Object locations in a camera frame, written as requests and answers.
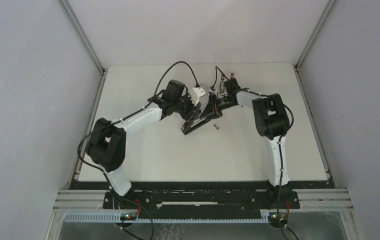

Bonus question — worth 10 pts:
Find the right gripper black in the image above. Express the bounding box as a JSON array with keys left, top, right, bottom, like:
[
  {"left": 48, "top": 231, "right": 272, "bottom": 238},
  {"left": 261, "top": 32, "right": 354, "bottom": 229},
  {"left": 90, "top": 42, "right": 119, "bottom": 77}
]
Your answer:
[{"left": 200, "top": 93, "right": 235, "bottom": 121}]

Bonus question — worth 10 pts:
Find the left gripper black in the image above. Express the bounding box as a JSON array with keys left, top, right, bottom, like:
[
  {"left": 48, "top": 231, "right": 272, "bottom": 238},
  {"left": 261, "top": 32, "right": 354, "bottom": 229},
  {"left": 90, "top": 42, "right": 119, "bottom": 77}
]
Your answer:
[{"left": 173, "top": 92, "right": 202, "bottom": 122}]

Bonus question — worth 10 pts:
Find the grey small stapler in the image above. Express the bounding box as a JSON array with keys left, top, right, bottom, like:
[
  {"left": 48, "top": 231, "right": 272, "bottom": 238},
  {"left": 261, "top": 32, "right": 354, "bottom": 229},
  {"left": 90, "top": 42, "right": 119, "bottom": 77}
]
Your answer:
[{"left": 219, "top": 75, "right": 226, "bottom": 94}]

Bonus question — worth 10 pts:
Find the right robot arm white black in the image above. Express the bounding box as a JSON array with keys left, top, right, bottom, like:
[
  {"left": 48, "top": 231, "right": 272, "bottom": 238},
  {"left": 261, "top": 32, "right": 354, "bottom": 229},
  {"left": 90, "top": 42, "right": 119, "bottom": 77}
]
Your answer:
[{"left": 199, "top": 78, "right": 293, "bottom": 188}]

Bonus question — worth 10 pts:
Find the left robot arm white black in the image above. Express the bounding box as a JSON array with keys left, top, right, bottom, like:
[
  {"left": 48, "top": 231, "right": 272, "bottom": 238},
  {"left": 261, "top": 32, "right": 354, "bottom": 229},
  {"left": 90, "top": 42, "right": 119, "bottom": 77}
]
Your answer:
[{"left": 85, "top": 80, "right": 207, "bottom": 209}]

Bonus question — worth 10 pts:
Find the staple box red white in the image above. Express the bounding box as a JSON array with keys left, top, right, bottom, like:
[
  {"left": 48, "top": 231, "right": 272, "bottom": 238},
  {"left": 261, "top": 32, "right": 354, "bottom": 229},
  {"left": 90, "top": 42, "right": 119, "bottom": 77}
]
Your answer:
[{"left": 199, "top": 83, "right": 207, "bottom": 89}]

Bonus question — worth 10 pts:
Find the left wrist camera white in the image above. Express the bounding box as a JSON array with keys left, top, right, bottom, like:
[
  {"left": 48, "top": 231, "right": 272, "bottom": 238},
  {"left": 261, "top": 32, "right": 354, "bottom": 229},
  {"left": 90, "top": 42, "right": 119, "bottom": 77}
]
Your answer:
[{"left": 189, "top": 87, "right": 207, "bottom": 106}]

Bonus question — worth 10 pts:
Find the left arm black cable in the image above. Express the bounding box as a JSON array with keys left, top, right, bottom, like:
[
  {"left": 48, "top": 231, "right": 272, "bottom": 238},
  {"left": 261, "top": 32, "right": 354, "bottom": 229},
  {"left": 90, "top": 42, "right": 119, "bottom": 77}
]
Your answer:
[{"left": 77, "top": 60, "right": 200, "bottom": 173}]

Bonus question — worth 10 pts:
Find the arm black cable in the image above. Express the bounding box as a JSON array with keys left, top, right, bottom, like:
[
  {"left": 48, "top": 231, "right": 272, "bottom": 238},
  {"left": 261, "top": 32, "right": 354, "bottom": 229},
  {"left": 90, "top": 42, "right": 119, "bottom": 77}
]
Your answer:
[
  {"left": 77, "top": 60, "right": 200, "bottom": 173},
  {"left": 209, "top": 65, "right": 295, "bottom": 229}
]

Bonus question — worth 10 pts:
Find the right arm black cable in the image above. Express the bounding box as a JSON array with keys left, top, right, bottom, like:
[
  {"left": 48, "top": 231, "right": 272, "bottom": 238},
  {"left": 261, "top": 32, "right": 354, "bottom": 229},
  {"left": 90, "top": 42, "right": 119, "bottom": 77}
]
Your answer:
[{"left": 209, "top": 65, "right": 295, "bottom": 229}]

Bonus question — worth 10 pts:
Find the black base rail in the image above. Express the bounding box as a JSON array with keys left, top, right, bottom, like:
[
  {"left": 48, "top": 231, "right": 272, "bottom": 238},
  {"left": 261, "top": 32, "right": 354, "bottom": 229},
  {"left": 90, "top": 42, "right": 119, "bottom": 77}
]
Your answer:
[{"left": 102, "top": 181, "right": 301, "bottom": 220}]

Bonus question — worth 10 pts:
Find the white cable duct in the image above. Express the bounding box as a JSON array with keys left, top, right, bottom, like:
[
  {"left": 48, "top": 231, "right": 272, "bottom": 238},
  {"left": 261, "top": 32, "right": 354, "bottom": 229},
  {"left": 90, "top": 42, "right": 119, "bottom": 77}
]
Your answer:
[{"left": 64, "top": 212, "right": 270, "bottom": 224}]

